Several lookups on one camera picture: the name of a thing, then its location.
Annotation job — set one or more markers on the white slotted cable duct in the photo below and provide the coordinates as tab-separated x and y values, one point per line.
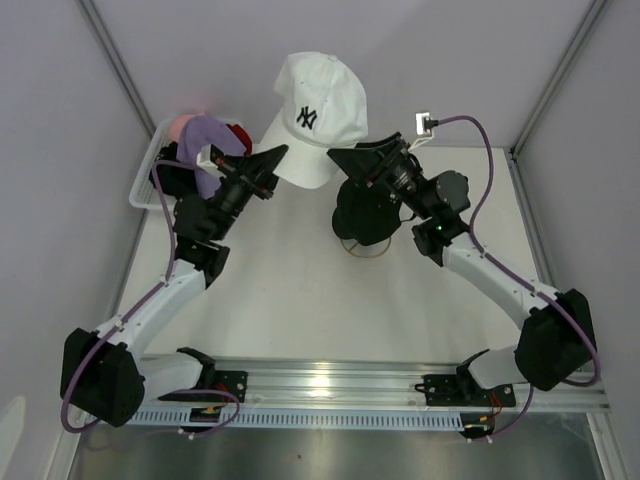
207	417

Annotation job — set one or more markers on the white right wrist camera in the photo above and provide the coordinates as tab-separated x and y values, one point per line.
425	126

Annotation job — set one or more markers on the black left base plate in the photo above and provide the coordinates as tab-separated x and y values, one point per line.
234	382

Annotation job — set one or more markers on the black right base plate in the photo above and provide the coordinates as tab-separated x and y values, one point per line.
460	390

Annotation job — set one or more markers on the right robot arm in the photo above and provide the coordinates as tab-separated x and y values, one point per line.
556	336

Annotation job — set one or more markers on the aluminium frame post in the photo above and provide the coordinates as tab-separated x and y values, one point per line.
107	45
568	59

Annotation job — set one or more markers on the aluminium mounting rail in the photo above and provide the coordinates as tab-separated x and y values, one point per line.
344	385

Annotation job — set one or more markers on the black cap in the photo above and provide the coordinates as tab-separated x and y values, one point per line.
174	180

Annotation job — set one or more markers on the right aluminium frame post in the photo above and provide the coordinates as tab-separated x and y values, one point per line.
568	59

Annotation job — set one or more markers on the left aluminium frame post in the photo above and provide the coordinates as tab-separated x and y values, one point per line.
107	45

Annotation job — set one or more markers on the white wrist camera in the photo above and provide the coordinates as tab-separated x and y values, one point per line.
425	126
207	160

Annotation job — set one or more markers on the purple cap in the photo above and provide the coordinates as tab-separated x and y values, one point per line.
197	131

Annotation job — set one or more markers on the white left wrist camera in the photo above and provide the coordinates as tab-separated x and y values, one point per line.
207	160

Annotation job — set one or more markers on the red cap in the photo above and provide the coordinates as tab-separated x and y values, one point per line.
242	135

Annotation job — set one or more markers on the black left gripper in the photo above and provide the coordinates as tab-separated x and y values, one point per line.
257	171

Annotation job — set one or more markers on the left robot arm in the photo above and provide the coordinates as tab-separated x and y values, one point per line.
103	372

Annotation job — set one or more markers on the pink cap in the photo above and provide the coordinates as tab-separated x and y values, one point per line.
179	123

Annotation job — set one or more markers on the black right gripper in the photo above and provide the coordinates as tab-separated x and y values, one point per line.
367	162

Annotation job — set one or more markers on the white NY cap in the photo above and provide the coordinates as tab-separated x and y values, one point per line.
324	106

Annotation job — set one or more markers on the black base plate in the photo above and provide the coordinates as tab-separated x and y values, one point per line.
234	382
460	390

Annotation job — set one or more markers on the dark green cap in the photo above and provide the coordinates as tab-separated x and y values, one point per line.
366	215

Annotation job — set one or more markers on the white perforated plastic basket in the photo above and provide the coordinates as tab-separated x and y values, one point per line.
146	185

